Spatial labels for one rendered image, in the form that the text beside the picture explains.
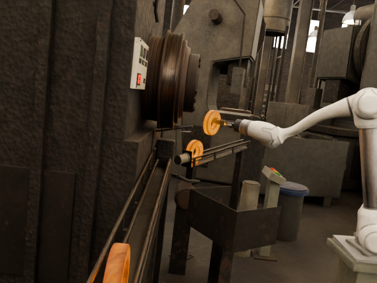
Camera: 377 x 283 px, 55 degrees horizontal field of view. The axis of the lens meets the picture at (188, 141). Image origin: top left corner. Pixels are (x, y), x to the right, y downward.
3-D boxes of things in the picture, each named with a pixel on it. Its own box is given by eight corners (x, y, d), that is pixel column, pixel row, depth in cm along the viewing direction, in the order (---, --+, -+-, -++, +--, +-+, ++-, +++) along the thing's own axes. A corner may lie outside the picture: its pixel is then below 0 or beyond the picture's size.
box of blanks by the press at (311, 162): (255, 204, 380) (266, 131, 370) (228, 183, 460) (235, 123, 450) (339, 207, 407) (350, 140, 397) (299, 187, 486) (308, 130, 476)
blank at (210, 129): (203, 110, 215) (208, 112, 213) (217, 108, 227) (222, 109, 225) (201, 136, 219) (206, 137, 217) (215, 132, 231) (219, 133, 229)
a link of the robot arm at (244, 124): (252, 136, 211) (243, 133, 215) (255, 121, 210) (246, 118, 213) (246, 136, 204) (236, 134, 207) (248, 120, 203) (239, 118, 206)
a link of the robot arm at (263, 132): (244, 135, 202) (252, 141, 213) (270, 140, 193) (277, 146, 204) (250, 116, 203) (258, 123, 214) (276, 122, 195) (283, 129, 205)
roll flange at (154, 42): (132, 131, 155) (143, 18, 149) (146, 122, 202) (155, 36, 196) (155, 133, 155) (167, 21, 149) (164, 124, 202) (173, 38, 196)
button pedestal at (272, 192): (254, 260, 246) (267, 172, 238) (249, 246, 270) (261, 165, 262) (277, 263, 246) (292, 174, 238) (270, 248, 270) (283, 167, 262)
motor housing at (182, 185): (165, 275, 212) (175, 187, 205) (168, 258, 234) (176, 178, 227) (187, 278, 212) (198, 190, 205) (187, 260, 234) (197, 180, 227)
